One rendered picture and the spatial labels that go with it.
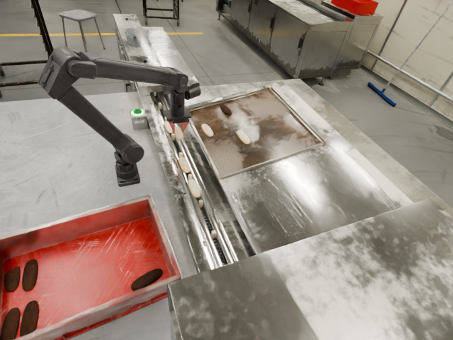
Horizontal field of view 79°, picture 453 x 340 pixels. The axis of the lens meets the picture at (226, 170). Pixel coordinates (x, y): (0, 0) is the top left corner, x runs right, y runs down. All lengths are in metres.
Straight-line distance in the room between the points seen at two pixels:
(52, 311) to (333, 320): 0.75
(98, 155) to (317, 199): 0.93
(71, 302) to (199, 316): 0.62
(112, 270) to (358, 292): 0.72
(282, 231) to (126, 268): 0.51
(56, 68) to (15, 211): 0.56
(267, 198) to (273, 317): 0.68
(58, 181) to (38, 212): 0.15
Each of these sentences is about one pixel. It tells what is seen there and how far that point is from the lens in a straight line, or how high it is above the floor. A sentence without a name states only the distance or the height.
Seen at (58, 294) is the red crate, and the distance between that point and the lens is 0.97.
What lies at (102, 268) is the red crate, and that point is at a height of 0.82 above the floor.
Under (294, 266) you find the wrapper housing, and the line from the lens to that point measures 0.43.
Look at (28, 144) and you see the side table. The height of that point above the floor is 0.82.
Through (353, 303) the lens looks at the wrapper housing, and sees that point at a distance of 0.44.
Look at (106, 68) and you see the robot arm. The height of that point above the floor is 1.29.
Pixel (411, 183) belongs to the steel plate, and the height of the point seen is 0.82.
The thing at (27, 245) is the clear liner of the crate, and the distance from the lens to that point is 1.04.
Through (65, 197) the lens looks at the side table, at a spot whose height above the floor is 0.82.
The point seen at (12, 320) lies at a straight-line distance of 0.98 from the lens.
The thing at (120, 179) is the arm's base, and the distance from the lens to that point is 1.17.
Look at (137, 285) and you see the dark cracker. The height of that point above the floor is 0.83.
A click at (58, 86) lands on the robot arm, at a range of 0.87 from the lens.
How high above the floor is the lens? 1.66
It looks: 43 degrees down
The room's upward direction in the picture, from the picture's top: 9 degrees clockwise
